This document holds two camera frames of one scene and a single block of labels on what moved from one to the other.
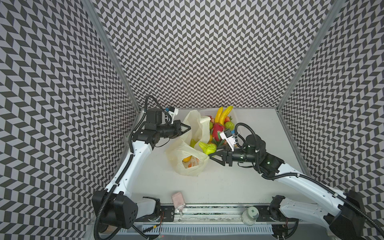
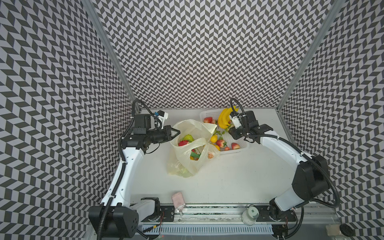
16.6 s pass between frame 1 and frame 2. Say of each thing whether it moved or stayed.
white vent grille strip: stayed
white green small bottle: stayed
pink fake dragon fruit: moved
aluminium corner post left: stayed
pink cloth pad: stayed
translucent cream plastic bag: moved
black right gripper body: moved
